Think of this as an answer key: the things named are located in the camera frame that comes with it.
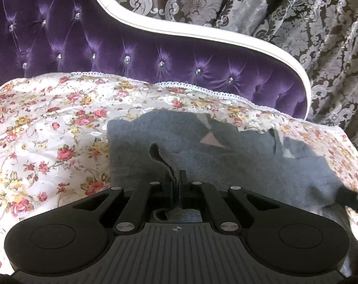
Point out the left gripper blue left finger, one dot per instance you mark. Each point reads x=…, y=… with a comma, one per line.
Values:
x=171, y=191

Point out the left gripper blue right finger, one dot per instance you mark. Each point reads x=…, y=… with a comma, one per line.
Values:
x=182, y=189

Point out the grey argyle knit sweater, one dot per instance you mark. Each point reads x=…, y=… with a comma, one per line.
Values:
x=158, y=145

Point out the floral bed cover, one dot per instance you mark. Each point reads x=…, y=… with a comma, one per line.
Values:
x=53, y=145

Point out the brown damask curtain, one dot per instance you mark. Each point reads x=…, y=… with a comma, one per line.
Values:
x=321, y=34

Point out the purple tufted chaise sofa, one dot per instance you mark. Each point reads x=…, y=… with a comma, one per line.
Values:
x=45, y=36

